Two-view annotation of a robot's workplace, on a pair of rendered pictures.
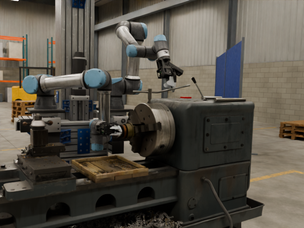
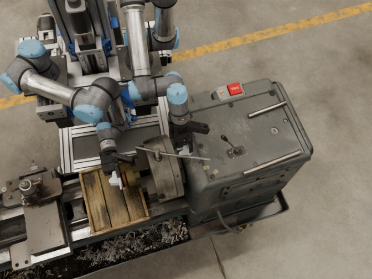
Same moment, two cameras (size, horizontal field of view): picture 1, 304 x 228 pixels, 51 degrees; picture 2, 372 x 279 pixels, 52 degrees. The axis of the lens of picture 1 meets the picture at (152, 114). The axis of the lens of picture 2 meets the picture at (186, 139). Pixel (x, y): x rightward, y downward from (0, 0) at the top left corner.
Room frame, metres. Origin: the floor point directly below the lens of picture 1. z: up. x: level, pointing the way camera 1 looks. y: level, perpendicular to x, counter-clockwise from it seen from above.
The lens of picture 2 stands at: (1.25, -0.24, 2.84)
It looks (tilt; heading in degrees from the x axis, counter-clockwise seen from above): 65 degrees down; 12
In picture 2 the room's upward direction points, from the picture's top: 3 degrees clockwise
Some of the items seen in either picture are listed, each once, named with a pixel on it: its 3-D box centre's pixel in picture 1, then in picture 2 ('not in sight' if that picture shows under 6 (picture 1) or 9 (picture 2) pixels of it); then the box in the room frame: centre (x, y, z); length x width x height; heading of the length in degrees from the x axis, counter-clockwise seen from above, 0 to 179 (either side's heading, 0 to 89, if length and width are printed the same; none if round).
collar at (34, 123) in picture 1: (38, 123); (26, 186); (1.58, 0.57, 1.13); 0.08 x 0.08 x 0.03
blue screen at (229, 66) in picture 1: (224, 94); not in sight; (8.39, -1.92, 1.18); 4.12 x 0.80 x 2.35; 176
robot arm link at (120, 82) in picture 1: (115, 86); (138, 40); (2.38, 0.28, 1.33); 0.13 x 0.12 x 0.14; 114
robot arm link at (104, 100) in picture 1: (104, 107); (114, 103); (2.08, 0.32, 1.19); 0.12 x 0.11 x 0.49; 80
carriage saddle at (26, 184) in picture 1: (31, 174); (35, 217); (1.49, 0.57, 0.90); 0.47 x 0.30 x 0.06; 33
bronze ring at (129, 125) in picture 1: (127, 130); (130, 177); (1.77, 0.14, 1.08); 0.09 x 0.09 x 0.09; 33
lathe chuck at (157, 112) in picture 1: (148, 129); (159, 169); (1.85, 0.02, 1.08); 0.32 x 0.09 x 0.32; 33
